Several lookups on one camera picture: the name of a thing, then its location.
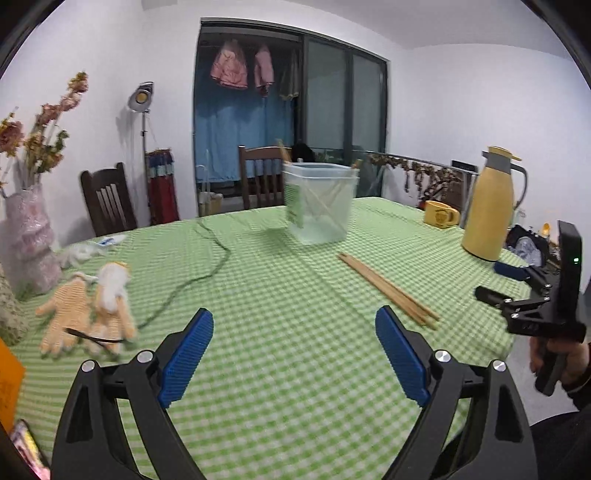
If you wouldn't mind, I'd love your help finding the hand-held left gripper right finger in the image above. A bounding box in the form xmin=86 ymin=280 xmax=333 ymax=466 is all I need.
xmin=374 ymin=305 xmax=539 ymax=480

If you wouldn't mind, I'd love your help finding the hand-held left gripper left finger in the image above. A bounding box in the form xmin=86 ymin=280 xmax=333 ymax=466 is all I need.
xmin=51 ymin=308 xmax=216 ymax=480

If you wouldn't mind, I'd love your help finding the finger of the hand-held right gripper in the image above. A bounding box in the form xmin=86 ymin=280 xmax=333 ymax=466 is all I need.
xmin=475 ymin=285 xmax=555 ymax=324
xmin=493 ymin=261 xmax=561 ymax=297

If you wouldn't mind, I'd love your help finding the pile of wooden chopsticks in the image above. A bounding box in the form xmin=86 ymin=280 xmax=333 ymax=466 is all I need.
xmin=337 ymin=252 xmax=440 ymax=330

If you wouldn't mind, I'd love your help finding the single wooden chopstick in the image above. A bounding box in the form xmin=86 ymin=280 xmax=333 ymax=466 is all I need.
xmin=299 ymin=182 xmax=347 ymax=229
xmin=305 ymin=158 xmax=364 ymax=220

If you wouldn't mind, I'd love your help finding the clear plastic container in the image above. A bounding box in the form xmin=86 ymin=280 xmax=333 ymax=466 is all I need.
xmin=282 ymin=161 xmax=360 ymax=246

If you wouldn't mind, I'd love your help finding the person's right forearm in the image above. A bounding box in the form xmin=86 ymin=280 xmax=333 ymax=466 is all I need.
xmin=563 ymin=364 xmax=591 ymax=412

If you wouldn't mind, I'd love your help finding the person's right hand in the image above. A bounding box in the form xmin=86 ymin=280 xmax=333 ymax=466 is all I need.
xmin=529 ymin=335 xmax=591 ymax=394

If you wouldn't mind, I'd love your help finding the grey plastic bag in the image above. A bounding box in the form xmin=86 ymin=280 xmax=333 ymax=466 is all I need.
xmin=514 ymin=236 xmax=549 ymax=265

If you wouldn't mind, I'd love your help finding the yellow thermos jug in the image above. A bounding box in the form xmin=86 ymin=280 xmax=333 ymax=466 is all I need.
xmin=461 ymin=146 xmax=528 ymax=262

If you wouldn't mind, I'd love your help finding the yellow mug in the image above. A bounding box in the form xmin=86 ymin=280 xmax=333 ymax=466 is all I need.
xmin=423 ymin=200 xmax=461 ymax=228

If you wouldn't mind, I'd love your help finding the white beige knitted glove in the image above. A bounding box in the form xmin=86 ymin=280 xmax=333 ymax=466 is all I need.
xmin=89 ymin=261 xmax=140 ymax=355

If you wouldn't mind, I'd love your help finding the green checked tablecloth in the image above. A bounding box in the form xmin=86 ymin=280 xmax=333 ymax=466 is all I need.
xmin=0 ymin=196 xmax=533 ymax=480

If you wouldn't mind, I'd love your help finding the rack with dried plants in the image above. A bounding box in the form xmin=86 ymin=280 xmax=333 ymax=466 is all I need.
xmin=366 ymin=150 xmax=479 ymax=209

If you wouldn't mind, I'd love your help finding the pair of orange gloves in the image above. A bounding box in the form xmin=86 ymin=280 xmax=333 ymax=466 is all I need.
xmin=35 ymin=271 xmax=94 ymax=357

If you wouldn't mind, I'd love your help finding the white crumpled plastic wrap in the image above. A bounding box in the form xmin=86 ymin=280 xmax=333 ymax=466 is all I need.
xmin=59 ymin=234 xmax=129 ymax=267

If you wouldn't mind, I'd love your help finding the person's dark clothing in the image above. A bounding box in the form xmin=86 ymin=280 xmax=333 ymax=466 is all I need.
xmin=529 ymin=406 xmax=591 ymax=480

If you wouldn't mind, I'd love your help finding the red blue standing bundle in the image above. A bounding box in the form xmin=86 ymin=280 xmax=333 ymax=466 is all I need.
xmin=144 ymin=148 xmax=181 ymax=225

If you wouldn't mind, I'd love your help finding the dark wooden chair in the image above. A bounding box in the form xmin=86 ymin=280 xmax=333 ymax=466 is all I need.
xmin=80 ymin=161 xmax=138 ymax=238

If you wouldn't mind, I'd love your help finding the orange card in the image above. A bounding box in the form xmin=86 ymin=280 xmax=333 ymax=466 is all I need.
xmin=0 ymin=338 xmax=27 ymax=429

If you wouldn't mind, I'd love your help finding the small floral vase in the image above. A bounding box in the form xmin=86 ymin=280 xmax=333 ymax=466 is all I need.
xmin=0 ymin=271 xmax=29 ymax=348

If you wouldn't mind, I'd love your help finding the pink printed packet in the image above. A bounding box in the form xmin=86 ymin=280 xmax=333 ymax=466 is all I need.
xmin=8 ymin=416 xmax=51 ymax=480

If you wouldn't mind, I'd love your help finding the brown wooden chair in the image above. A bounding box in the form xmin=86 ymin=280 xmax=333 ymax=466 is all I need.
xmin=238 ymin=144 xmax=297 ymax=210

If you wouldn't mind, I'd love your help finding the pink white textured vase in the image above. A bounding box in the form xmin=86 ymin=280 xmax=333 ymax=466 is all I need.
xmin=1 ymin=184 xmax=64 ymax=297

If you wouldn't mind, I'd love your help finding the black bag on chair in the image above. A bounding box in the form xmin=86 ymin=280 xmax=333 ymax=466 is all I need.
xmin=290 ymin=143 xmax=318 ymax=164

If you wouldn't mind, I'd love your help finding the blue curtain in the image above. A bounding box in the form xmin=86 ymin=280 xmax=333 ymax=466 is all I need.
xmin=193 ymin=89 xmax=297 ymax=186

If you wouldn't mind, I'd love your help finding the black framed glass door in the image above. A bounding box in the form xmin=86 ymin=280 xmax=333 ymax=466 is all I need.
xmin=193 ymin=17 xmax=389 ymax=219

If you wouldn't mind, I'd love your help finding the studio lamp on stand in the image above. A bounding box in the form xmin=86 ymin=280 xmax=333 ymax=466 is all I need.
xmin=127 ymin=81 xmax=156 ymax=228

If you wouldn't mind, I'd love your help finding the tall dried flower bunch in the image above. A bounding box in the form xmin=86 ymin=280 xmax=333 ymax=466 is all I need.
xmin=23 ymin=71 xmax=89 ymax=186

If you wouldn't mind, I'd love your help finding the dried twig flower bunch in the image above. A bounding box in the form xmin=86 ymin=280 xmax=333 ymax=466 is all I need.
xmin=0 ymin=105 xmax=29 ymax=195

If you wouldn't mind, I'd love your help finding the beige hanging garment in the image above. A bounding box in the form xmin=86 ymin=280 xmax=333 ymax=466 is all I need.
xmin=278 ymin=50 xmax=301 ymax=101

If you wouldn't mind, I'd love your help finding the large pink jacket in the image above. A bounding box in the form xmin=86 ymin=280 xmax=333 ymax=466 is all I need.
xmin=210 ymin=39 xmax=249 ymax=90

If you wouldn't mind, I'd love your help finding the small pink jacket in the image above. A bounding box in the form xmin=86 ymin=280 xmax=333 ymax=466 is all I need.
xmin=254 ymin=43 xmax=275 ymax=97

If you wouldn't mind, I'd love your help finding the black cable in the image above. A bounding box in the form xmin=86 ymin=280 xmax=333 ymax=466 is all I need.
xmin=65 ymin=219 xmax=232 ymax=346

